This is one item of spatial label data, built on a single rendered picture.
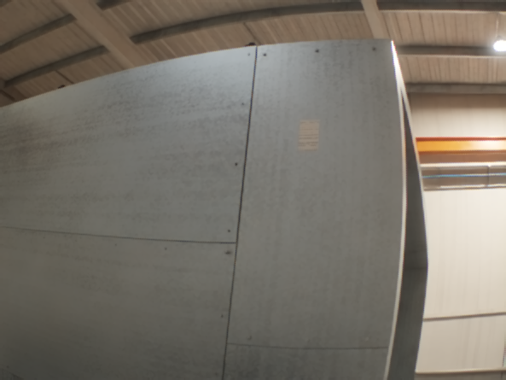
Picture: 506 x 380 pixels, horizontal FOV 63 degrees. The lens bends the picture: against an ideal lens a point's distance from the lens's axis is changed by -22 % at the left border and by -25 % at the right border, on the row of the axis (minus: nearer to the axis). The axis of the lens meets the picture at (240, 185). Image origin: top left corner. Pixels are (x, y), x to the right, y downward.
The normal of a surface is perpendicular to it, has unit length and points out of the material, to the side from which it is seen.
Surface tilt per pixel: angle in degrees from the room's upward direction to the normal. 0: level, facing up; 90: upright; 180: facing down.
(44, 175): 90
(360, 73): 90
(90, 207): 90
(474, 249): 90
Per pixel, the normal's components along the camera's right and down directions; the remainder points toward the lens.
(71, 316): -0.40, -0.31
